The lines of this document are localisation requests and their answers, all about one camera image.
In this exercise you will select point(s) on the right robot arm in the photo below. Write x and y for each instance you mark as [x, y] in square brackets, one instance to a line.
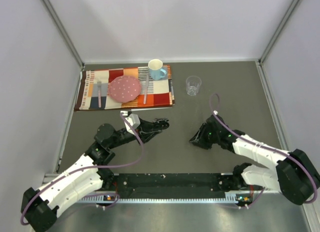
[289, 172]

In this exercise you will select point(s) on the clear drinking glass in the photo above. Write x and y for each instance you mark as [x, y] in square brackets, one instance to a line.
[193, 84]

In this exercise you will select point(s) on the light blue mug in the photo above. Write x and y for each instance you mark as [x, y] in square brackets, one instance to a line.
[156, 70]

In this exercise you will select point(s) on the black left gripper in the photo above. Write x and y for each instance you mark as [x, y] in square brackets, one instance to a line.
[146, 131]

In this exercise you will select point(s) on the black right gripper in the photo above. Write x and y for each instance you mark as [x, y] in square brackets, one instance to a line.
[199, 139]

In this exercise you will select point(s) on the grey slotted cable duct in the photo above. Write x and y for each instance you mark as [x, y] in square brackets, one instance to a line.
[228, 198]

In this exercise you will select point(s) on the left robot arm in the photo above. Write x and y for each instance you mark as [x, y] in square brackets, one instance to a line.
[42, 207]

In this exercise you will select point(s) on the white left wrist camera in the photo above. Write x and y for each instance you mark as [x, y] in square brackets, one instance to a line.
[132, 121]

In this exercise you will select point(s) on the pink polka dot plate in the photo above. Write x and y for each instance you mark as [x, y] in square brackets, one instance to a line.
[124, 89]

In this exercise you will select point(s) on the colourful patchwork placemat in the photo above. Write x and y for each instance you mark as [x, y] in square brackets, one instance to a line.
[160, 92]

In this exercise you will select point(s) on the pink plastic knife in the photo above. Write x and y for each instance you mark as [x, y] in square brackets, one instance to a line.
[146, 89]

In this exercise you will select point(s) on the pink plastic fork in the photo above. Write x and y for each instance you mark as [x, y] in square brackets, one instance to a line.
[99, 85]

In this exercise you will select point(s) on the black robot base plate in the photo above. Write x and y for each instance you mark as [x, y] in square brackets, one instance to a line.
[174, 186]

